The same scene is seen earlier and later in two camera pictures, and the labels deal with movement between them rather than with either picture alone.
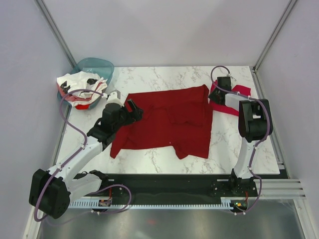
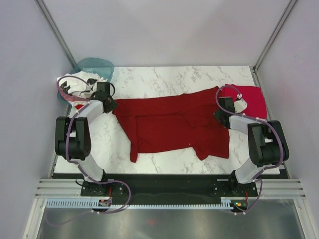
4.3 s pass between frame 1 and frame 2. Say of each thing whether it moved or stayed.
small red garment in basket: stayed
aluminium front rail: stayed
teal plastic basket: stayed
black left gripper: moved
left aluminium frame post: stayed
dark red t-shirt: moved
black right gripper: moved
